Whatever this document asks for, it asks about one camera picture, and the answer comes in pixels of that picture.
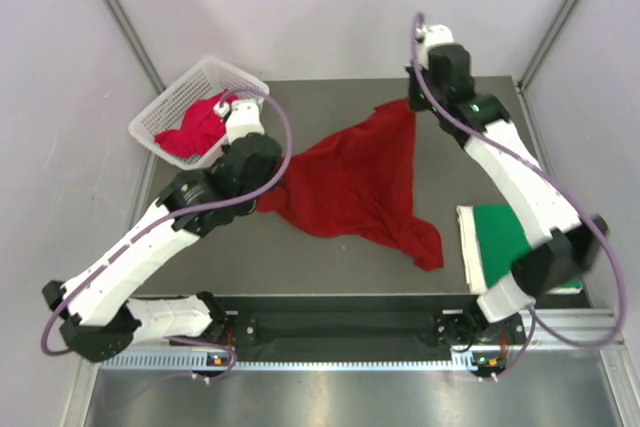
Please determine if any dark red t shirt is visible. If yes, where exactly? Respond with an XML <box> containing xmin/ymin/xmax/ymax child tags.
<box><xmin>256</xmin><ymin>99</ymin><xmax>444</xmax><ymax>271</ymax></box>

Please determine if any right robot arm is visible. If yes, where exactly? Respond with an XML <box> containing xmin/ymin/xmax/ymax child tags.
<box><xmin>407</xmin><ymin>40</ymin><xmax>607</xmax><ymax>343</ymax></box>

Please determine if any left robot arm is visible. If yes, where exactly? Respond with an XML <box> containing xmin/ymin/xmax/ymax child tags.
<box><xmin>42</xmin><ymin>133</ymin><xmax>282</xmax><ymax>363</ymax></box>

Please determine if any pink red t shirt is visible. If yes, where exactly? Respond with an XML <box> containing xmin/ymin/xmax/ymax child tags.
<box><xmin>154</xmin><ymin>90</ymin><xmax>227</xmax><ymax>158</ymax></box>

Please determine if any white plastic basket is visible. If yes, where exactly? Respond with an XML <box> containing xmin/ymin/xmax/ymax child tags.
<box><xmin>128</xmin><ymin>57</ymin><xmax>270</xmax><ymax>170</ymax></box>

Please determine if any folded green t shirt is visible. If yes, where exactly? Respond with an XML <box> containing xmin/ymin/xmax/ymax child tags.
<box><xmin>472</xmin><ymin>202</ymin><xmax>584</xmax><ymax>296</ymax></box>

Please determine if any folded white t shirt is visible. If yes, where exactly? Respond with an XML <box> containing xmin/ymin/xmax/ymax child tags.
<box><xmin>455</xmin><ymin>204</ymin><xmax>584</xmax><ymax>297</ymax></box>

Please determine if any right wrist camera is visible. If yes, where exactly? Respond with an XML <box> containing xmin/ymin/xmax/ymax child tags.
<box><xmin>415</xmin><ymin>24</ymin><xmax>455</xmax><ymax>68</ymax></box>

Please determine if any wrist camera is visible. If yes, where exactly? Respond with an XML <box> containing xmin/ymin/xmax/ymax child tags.
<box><xmin>214</xmin><ymin>98</ymin><xmax>265</xmax><ymax>143</ymax></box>
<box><xmin>415</xmin><ymin>24</ymin><xmax>455</xmax><ymax>68</ymax></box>

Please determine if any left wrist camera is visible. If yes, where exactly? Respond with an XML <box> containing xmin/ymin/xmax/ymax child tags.
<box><xmin>214</xmin><ymin>98</ymin><xmax>265</xmax><ymax>143</ymax></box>

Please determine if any grey slotted cable duct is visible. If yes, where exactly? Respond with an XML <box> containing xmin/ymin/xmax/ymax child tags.
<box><xmin>101</xmin><ymin>350</ymin><xmax>478</xmax><ymax>372</ymax></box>

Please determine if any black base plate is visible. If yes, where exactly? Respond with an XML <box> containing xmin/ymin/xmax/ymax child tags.
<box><xmin>117</xmin><ymin>294</ymin><xmax>551</xmax><ymax>361</ymax></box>

